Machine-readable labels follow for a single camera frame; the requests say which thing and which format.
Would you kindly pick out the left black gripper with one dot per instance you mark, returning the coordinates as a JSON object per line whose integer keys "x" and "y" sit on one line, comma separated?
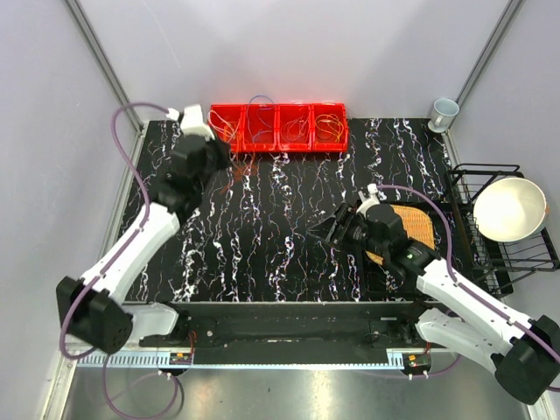
{"x": 223, "y": 150}

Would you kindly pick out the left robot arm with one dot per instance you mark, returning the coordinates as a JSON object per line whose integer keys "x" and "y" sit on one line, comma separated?
{"x": 91, "y": 307}

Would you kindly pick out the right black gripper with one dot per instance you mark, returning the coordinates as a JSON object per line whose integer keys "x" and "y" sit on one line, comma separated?
{"x": 344, "y": 215}

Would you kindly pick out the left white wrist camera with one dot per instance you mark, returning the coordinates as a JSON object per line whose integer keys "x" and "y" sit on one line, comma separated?
{"x": 193, "y": 123}

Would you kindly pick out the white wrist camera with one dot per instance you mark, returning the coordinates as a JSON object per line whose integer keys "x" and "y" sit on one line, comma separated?
{"x": 193, "y": 123}
{"x": 368, "y": 198}

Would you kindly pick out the woven bamboo basket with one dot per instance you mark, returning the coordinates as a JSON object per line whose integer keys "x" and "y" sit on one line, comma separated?
{"x": 415, "y": 225}

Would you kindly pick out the white bowl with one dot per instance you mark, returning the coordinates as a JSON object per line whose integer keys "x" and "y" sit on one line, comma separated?
{"x": 510, "y": 210}

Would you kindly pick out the black wire dish rack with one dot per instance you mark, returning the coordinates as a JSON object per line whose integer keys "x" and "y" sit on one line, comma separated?
{"x": 521, "y": 259}

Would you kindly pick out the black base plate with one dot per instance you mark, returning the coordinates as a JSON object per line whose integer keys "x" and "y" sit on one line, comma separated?
{"x": 348, "y": 335}

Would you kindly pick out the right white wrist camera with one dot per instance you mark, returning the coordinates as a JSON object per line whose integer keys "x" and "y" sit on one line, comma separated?
{"x": 368, "y": 198}

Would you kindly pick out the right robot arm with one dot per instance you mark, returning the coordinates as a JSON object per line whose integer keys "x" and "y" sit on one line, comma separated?
{"x": 522, "y": 353}

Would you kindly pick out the white mug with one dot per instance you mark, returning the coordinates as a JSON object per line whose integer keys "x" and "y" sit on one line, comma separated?
{"x": 443, "y": 112}

